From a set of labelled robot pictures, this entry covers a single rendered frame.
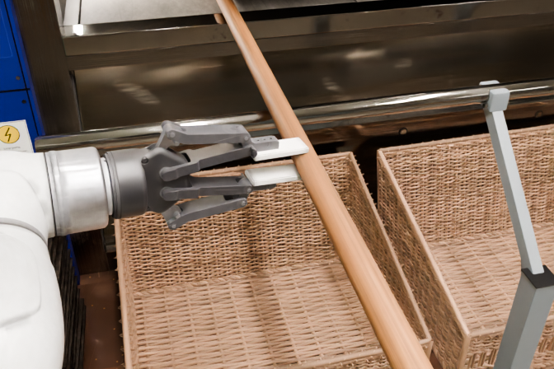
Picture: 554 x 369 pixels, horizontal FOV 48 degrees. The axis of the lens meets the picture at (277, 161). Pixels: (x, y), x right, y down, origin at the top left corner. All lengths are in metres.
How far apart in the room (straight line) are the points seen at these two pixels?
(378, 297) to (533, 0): 1.06
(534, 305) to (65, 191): 0.73
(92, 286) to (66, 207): 0.90
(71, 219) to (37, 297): 0.14
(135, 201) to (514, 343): 0.70
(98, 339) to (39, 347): 0.90
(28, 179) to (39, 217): 0.04
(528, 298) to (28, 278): 0.76
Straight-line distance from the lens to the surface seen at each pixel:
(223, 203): 0.74
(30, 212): 0.63
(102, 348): 1.41
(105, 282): 1.54
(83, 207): 0.65
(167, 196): 0.70
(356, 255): 0.60
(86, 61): 1.27
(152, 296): 1.47
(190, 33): 1.25
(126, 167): 0.67
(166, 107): 1.32
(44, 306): 0.55
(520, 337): 1.11
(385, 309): 0.55
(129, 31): 1.25
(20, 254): 0.56
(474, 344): 1.26
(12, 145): 1.33
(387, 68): 1.42
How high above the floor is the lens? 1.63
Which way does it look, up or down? 34 degrees down
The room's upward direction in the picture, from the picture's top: straight up
